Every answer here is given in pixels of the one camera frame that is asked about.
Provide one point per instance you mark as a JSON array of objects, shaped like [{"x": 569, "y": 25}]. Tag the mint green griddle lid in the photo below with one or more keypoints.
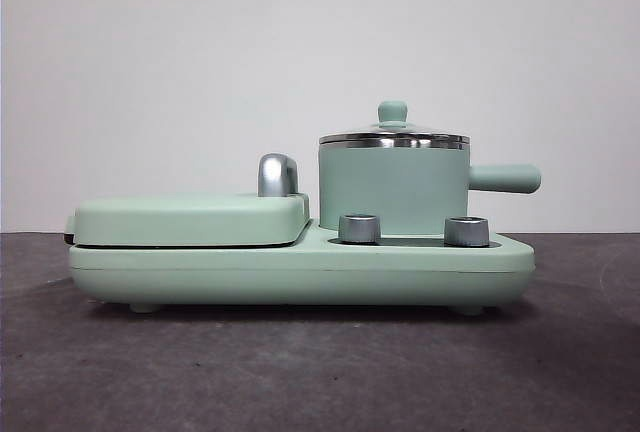
[{"x": 175, "y": 217}]

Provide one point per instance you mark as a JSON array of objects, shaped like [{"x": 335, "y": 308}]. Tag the silver control knob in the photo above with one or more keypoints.
[
  {"x": 358, "y": 228},
  {"x": 465, "y": 230}
]

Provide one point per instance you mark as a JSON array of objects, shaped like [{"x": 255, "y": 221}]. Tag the mint green breakfast machine base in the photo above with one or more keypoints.
[{"x": 300, "y": 272}]

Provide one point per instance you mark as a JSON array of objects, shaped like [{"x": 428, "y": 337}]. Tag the glass lid with green knob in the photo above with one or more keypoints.
[{"x": 392, "y": 112}]

